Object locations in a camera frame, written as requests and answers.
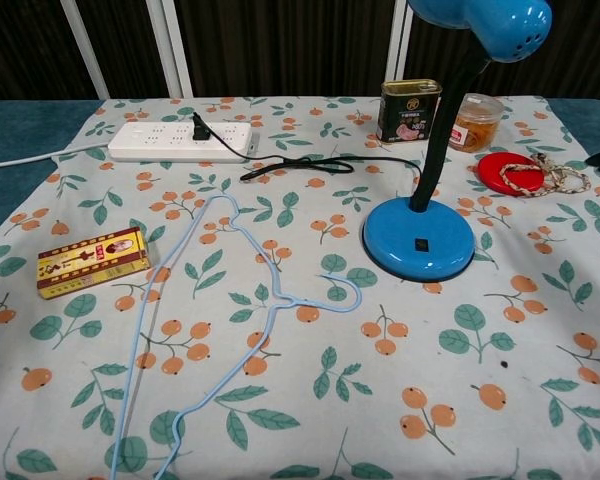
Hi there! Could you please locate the blue desk lamp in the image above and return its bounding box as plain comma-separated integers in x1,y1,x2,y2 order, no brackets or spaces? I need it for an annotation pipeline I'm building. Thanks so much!
362,0,554,283

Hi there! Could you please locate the red round disc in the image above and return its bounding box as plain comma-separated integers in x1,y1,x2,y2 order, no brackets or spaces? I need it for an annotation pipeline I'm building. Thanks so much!
477,152,549,198

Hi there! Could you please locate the clear plastic snack jar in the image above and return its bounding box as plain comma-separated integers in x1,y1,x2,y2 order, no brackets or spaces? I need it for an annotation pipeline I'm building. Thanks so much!
449,93,504,153

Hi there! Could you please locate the black luncheon meat can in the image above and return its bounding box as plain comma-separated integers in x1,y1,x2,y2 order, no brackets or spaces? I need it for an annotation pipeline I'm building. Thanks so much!
377,78,444,146

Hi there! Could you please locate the floral orange fruit tablecloth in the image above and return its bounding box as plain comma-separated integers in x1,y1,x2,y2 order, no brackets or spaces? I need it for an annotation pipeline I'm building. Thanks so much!
0,94,600,480

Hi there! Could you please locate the white power strip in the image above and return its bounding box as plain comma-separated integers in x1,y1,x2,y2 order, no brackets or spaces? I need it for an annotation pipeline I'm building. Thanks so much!
107,121,260,164

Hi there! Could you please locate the yellow red cardboard box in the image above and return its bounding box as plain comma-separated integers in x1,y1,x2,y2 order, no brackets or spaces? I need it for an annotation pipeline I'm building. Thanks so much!
36,226,154,301

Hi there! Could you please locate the teal table cover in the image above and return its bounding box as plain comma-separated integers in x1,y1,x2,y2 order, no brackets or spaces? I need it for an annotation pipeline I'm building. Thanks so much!
0,97,600,246

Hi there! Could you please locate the braided beige rope loop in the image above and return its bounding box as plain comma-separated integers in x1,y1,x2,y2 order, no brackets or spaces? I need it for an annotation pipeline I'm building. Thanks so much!
498,152,593,199

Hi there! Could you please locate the white frame post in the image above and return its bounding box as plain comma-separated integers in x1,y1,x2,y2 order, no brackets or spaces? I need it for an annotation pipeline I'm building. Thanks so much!
61,0,110,100
146,0,195,99
388,0,415,85

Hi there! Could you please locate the light blue wire hanger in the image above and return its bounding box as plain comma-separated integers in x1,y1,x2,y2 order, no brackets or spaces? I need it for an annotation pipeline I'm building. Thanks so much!
110,194,364,480

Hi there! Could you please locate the black power cord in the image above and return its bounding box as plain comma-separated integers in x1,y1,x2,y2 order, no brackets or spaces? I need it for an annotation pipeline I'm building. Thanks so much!
191,111,425,184

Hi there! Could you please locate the white power strip cable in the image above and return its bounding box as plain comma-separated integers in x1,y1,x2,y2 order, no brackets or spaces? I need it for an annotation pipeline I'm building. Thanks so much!
0,144,113,172

